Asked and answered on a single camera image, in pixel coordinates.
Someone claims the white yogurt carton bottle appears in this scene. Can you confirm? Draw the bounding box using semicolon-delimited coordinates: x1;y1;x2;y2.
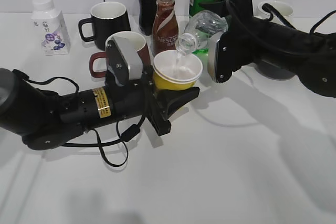
32;0;71;56

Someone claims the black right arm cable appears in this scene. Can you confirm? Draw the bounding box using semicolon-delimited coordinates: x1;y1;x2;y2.
225;0;336;35

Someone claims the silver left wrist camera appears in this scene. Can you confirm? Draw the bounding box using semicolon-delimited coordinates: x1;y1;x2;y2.
106;36;143;87

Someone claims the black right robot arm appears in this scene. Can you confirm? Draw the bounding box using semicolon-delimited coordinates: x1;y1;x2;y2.
199;0;335;98

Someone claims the red-brown ceramic mug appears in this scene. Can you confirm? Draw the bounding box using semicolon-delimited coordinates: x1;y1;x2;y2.
89;31;151;78

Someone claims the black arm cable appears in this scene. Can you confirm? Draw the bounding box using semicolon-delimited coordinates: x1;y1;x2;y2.
225;0;336;35
12;69;145;167

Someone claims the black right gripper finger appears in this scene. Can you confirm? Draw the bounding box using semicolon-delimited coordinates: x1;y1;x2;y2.
199;0;230;16

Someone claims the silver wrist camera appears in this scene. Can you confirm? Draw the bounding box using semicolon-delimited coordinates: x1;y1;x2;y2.
106;36;143;87
207;32;232;83

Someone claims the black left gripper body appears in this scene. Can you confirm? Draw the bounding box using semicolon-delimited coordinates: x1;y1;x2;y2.
104;66;171;136

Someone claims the dark grey ceramic mug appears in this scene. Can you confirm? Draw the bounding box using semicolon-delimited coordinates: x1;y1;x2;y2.
255;61;296;80

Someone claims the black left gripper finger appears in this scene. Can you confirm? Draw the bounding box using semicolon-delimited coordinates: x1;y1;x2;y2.
156;87;200;120

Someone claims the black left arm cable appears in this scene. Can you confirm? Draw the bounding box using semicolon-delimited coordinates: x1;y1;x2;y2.
12;69;145;167

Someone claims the clear water bottle green label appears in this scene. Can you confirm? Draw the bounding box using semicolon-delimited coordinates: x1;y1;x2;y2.
175;10;228;55

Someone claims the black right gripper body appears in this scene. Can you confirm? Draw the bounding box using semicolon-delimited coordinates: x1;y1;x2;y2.
219;0;255;73

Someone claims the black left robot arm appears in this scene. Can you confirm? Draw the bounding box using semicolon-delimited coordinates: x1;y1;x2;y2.
1;66;200;151

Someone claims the black ceramic mug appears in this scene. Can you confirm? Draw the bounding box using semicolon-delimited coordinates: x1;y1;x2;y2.
78;2;131;51

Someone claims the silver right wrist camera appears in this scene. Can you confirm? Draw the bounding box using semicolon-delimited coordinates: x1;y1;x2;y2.
207;32;232;83

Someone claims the brown Nescafe coffee bottle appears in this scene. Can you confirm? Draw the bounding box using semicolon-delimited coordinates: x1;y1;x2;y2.
153;0;179;56

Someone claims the yellow paper cup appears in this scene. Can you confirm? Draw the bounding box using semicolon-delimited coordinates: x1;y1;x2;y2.
153;50;203;91

